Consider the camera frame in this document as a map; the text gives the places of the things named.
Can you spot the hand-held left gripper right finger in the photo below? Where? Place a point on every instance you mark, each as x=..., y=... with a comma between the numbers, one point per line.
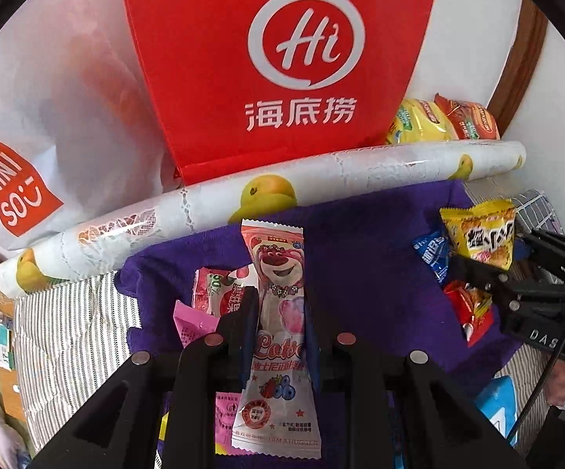
x=316, y=356

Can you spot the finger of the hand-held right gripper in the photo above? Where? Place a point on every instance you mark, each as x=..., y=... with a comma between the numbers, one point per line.
x=553, y=251
x=482, y=278

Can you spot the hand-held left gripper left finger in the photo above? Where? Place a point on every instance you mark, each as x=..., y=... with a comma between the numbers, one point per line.
x=238, y=322

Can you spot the red white snack packet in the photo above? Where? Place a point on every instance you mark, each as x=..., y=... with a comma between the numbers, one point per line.
x=214, y=293

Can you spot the yellow snack packet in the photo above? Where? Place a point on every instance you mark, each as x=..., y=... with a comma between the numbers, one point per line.
x=478, y=234

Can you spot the blue snack packet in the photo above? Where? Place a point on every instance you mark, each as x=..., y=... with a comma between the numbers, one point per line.
x=431, y=254

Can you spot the pink bear snack packet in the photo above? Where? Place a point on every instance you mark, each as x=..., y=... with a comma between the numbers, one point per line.
x=280, y=273

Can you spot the blue box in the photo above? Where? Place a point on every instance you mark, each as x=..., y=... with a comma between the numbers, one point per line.
x=497, y=405

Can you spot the purple towel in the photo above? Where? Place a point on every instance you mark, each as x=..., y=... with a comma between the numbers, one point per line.
x=370, y=264

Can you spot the red chips bag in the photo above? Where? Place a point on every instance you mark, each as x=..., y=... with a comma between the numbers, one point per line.
x=473, y=117

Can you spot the rolled duck-print mat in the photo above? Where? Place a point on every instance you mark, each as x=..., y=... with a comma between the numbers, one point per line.
x=360, y=166

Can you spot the yellow chips bag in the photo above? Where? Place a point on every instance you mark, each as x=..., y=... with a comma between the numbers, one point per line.
x=416, y=124

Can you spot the striped table cover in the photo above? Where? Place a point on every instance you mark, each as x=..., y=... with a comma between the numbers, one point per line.
x=67, y=332

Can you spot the red paper bag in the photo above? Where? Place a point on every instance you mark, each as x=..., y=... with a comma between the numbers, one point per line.
x=282, y=107

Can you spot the teal packet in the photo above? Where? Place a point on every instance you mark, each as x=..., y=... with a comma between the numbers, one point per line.
x=4, y=344

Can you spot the white plastic bag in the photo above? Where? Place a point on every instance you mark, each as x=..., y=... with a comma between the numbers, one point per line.
x=67, y=107

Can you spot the wooden door frame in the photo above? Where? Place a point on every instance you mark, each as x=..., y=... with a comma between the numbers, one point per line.
x=519, y=58

